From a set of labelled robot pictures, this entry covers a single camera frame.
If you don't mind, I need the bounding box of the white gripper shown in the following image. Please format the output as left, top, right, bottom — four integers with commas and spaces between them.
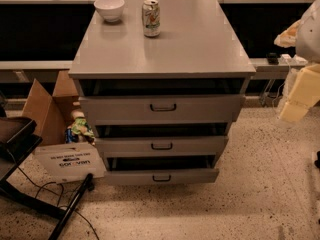
274, 21, 320, 123

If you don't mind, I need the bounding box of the grey bottom drawer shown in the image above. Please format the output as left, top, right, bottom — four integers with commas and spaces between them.
105, 156, 219, 185

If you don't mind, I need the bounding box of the grey drawer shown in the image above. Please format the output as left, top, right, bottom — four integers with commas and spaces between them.
105, 156, 219, 185
96, 136, 228, 158
79, 95, 244, 126

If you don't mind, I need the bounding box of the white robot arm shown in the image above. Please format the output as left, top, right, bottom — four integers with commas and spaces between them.
274, 0, 320, 123

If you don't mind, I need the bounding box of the grey drawer cabinet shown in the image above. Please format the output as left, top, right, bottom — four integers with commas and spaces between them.
68, 0, 257, 172

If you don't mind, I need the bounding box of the grey middle drawer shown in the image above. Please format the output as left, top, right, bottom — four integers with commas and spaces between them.
96, 136, 228, 158

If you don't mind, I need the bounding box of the grey top drawer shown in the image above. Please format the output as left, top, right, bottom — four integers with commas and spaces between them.
79, 95, 244, 126

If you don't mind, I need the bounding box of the white power strip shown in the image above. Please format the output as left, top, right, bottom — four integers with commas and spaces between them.
280, 54, 307, 65

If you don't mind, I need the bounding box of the black small device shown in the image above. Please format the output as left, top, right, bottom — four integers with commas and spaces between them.
266, 53, 279, 65

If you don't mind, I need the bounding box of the white green soda can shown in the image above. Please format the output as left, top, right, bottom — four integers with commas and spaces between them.
142, 0, 160, 37

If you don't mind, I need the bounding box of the white bowl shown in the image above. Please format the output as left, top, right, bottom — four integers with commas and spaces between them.
94, 0, 125, 22

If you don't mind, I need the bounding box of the green toy doll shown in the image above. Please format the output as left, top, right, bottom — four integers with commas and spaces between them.
65, 110, 95, 145

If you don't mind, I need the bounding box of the brown cardboard box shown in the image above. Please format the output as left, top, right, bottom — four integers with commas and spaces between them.
23, 71, 106, 183

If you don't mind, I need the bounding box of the black rolling stand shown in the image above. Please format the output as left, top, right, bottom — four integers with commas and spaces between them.
0, 102, 93, 240

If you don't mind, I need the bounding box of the white hanging cable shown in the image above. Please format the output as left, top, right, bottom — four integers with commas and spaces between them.
271, 80, 288, 110

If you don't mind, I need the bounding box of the black floor cable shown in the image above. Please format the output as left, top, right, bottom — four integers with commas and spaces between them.
6, 150, 101, 240

